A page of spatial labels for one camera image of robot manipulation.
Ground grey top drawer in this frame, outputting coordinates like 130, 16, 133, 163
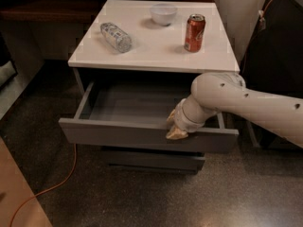
59, 80, 239, 152

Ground orange soda can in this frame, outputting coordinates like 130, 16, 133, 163
184, 13, 205, 53

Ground dark wooden shelf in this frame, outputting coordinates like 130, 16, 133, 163
0, 0, 214, 25

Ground grey bottom drawer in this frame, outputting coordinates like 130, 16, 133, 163
101, 147, 205, 172

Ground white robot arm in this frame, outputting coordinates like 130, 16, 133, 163
166, 73, 303, 148

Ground grey drawer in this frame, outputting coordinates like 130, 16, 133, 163
59, 80, 239, 152
101, 147, 205, 172

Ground white bowl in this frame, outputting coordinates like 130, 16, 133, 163
150, 3, 178, 26

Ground orange extension cable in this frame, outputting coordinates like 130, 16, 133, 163
8, 0, 303, 227

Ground clear plastic water bottle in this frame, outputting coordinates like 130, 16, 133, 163
100, 23, 133, 53

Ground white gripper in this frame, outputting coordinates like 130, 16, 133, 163
166, 98, 208, 140

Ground white-topped grey drawer cabinet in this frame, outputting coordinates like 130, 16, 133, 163
68, 0, 240, 174

